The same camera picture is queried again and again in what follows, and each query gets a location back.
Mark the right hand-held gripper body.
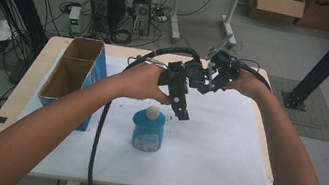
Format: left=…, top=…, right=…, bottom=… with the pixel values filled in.
left=201, top=32, right=247, bottom=96

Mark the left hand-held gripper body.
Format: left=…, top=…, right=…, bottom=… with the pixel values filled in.
left=153, top=55, right=211, bottom=113

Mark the blue bottle with white cap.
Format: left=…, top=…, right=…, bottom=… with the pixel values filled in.
left=127, top=102, right=170, bottom=156

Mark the person's right hand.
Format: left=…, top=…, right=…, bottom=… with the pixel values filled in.
left=224, top=66, right=275, bottom=103

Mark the person's left hand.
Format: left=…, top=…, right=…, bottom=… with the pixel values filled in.
left=113, top=58, right=179, bottom=109

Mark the white table sheet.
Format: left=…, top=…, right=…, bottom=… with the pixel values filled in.
left=8, top=41, right=290, bottom=185

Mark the small black computer case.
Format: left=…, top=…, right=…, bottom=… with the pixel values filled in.
left=125, top=0, right=156, bottom=39

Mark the open brown cardboard box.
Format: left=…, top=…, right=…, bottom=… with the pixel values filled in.
left=245, top=0, right=307, bottom=28

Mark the blue cardboard box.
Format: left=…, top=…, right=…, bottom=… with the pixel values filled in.
left=33, top=31, right=114, bottom=135

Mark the grey floor mat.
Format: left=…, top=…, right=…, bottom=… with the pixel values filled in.
left=259, top=74, right=329, bottom=142

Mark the grey power supply unit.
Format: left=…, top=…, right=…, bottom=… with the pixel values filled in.
left=66, top=5, right=85, bottom=36

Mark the thin grey cable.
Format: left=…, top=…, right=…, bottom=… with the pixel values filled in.
left=125, top=53, right=171, bottom=74

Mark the thick black left gripper cable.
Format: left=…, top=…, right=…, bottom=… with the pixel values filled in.
left=84, top=34, right=204, bottom=185

